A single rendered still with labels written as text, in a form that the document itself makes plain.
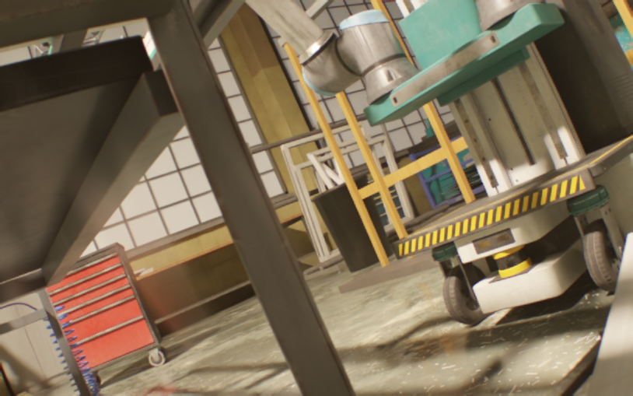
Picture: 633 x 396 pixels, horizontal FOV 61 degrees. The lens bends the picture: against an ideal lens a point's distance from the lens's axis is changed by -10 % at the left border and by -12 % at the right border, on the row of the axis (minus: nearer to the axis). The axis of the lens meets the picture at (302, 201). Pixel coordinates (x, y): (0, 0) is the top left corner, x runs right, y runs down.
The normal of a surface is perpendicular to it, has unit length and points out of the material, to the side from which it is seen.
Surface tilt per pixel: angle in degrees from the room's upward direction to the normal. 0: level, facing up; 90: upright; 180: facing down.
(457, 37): 90
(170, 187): 90
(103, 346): 90
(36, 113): 180
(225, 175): 90
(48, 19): 180
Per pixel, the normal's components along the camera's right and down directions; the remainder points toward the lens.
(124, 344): 0.18, -0.14
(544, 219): 0.55, -0.30
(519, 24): -0.74, 0.28
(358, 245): -0.24, 0.11
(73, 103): 0.40, 0.92
